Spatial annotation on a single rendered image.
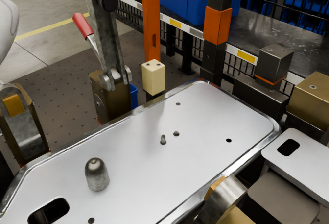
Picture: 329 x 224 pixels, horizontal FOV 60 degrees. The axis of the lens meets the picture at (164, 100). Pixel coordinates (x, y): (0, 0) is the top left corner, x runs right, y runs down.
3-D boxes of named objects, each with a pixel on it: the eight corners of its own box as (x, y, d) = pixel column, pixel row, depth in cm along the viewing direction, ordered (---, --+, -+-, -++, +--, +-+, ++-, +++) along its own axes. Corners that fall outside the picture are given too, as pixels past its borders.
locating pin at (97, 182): (96, 201, 42) (88, 173, 38) (85, 187, 44) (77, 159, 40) (114, 189, 43) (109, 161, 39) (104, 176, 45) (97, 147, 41)
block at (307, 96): (282, 221, 69) (339, 107, 47) (254, 198, 74) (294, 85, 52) (299, 202, 73) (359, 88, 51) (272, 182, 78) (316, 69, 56)
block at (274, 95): (252, 190, 76) (281, 103, 57) (218, 163, 83) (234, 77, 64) (259, 184, 77) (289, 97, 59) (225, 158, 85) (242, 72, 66)
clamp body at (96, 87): (121, 200, 74) (103, 90, 52) (102, 176, 80) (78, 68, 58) (142, 186, 77) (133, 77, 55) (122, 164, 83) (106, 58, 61)
